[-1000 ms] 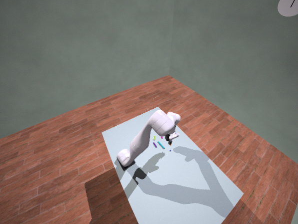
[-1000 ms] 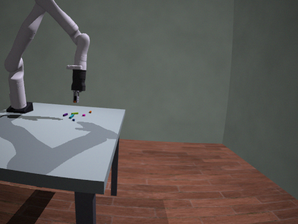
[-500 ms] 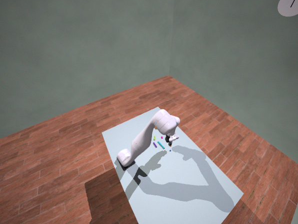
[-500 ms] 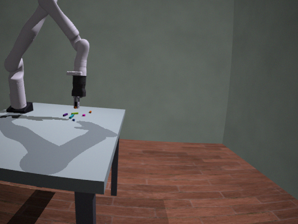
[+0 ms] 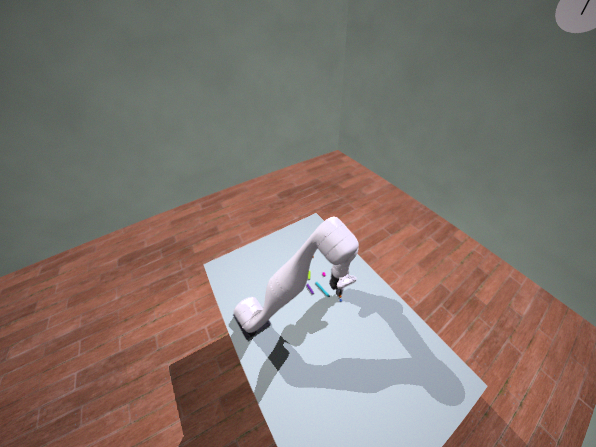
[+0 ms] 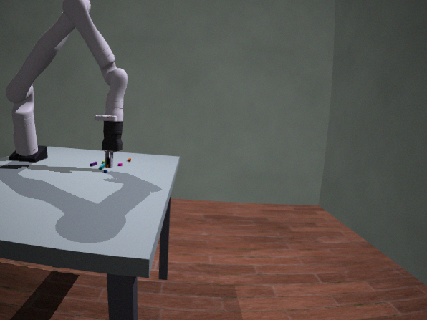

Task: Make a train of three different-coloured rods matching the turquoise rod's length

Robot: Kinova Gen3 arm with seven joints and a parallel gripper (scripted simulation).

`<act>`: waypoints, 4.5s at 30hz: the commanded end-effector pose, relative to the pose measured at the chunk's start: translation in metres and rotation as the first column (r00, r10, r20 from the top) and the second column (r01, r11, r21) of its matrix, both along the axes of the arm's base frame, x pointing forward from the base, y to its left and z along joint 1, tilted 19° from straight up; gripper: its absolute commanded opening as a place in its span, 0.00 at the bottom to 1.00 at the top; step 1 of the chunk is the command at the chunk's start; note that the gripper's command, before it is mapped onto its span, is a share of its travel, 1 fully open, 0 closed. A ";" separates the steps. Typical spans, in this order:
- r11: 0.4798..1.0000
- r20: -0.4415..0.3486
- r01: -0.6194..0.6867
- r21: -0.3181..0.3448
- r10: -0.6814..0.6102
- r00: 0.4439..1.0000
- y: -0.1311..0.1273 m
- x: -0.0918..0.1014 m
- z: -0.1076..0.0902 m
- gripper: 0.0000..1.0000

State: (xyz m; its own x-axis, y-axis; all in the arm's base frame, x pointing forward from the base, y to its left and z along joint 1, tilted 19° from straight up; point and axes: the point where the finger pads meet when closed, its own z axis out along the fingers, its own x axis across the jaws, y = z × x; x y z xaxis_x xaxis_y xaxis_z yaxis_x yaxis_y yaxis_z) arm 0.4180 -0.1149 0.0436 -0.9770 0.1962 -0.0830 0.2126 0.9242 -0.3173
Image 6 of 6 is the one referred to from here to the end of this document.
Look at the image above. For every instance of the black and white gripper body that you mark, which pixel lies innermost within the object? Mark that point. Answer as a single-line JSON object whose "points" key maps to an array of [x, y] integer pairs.
{"points": [[112, 130]]}

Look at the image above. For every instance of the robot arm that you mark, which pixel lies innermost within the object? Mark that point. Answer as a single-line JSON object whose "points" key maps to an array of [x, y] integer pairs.
{"points": [[20, 89]]}

